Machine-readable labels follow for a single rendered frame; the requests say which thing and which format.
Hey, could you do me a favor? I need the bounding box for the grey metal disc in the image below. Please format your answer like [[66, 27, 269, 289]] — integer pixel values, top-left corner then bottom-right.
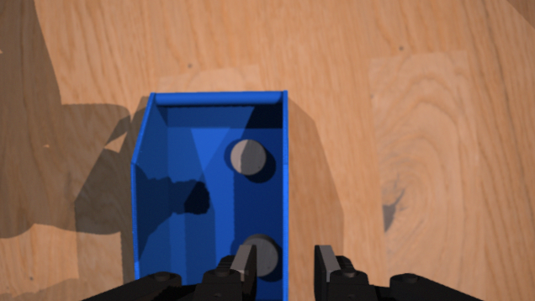
[[243, 234, 278, 277], [230, 140, 267, 176]]

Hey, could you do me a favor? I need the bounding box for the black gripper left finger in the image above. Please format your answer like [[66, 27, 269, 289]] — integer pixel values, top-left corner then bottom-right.
[[81, 245, 257, 301]]

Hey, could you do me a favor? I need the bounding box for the blue bin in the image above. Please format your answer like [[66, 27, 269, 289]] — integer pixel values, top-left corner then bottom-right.
[[130, 90, 289, 301]]

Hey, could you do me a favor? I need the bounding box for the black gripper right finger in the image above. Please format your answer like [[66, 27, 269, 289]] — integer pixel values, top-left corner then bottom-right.
[[314, 245, 483, 301]]

